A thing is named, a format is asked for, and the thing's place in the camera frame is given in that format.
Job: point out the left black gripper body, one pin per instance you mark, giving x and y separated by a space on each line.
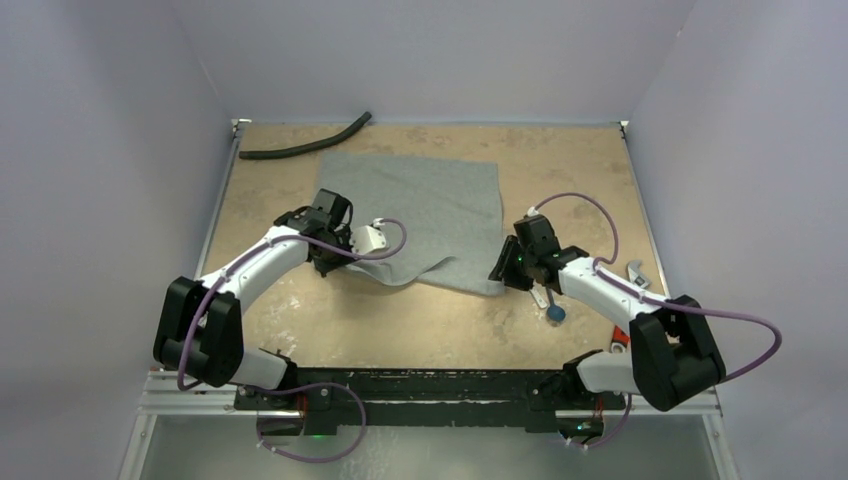
323 262

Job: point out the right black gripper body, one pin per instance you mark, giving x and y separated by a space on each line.
506 263

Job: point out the grey cloth napkin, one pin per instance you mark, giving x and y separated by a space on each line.
451 216

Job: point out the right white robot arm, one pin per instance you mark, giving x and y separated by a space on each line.
672 354

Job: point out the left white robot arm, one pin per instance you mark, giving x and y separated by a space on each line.
200 332

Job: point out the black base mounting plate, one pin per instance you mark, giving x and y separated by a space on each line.
319 400

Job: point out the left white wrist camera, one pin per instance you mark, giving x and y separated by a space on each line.
366 240

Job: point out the aluminium frame rail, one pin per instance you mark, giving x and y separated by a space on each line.
161 396

